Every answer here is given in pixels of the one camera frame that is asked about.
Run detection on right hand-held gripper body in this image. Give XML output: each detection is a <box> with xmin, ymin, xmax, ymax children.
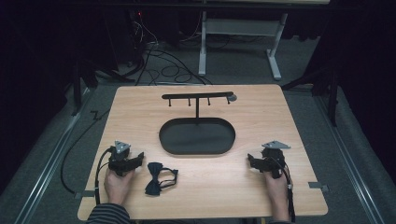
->
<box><xmin>257</xmin><ymin>140</ymin><xmax>292</xmax><ymax>180</ymax></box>

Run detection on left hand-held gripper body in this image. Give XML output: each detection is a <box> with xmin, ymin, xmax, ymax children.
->
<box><xmin>107</xmin><ymin>140</ymin><xmax>138</xmax><ymax>177</ymax></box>

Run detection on black bow tie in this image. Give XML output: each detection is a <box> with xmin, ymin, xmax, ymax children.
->
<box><xmin>144</xmin><ymin>161</ymin><xmax>179</xmax><ymax>197</ymax></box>

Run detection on black hook rack with tray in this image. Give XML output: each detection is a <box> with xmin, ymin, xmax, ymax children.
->
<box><xmin>159</xmin><ymin>91</ymin><xmax>238</xmax><ymax>156</ymax></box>

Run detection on person's right hand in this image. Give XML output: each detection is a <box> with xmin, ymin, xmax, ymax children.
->
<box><xmin>264</xmin><ymin>170</ymin><xmax>289</xmax><ymax>209</ymax></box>

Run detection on person's left hand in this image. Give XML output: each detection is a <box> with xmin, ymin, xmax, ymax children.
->
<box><xmin>104</xmin><ymin>167</ymin><xmax>136</xmax><ymax>206</ymax></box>

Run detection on grey table clamp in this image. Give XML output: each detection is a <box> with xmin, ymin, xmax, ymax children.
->
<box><xmin>307</xmin><ymin>181</ymin><xmax>330</xmax><ymax>193</ymax></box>
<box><xmin>74</xmin><ymin>189</ymin><xmax>96</xmax><ymax>201</ymax></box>

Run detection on black stand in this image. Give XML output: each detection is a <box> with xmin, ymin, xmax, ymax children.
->
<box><xmin>70</xmin><ymin>58</ymin><xmax>98</xmax><ymax>118</ymax></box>
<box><xmin>281</xmin><ymin>66</ymin><xmax>340</xmax><ymax>128</ymax></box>

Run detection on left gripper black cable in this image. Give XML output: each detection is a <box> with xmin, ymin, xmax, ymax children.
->
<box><xmin>94</xmin><ymin>147</ymin><xmax>114</xmax><ymax>206</ymax></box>

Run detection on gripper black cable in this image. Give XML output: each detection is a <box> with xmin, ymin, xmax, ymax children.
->
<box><xmin>278</xmin><ymin>161</ymin><xmax>296</xmax><ymax>224</ymax></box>
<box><xmin>94</xmin><ymin>147</ymin><xmax>114</xmax><ymax>206</ymax></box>

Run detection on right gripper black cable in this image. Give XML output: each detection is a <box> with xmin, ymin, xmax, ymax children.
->
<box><xmin>278</xmin><ymin>161</ymin><xmax>296</xmax><ymax>224</ymax></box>

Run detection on black cable on floor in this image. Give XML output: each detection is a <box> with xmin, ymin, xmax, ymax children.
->
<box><xmin>60</xmin><ymin>108</ymin><xmax>110</xmax><ymax>195</ymax></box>

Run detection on metal floor rail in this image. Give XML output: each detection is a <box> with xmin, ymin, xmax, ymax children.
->
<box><xmin>13</xmin><ymin>88</ymin><xmax>94</xmax><ymax>224</ymax></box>
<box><xmin>313</xmin><ymin>95</ymin><xmax>388</xmax><ymax>224</ymax></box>

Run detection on tangle of black floor cables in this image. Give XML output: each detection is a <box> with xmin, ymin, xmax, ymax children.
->
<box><xmin>133</xmin><ymin>12</ymin><xmax>214</xmax><ymax>87</ymax></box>

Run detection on white metal table frame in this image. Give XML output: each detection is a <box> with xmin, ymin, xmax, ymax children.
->
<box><xmin>197</xmin><ymin>10</ymin><xmax>290</xmax><ymax>81</ymax></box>

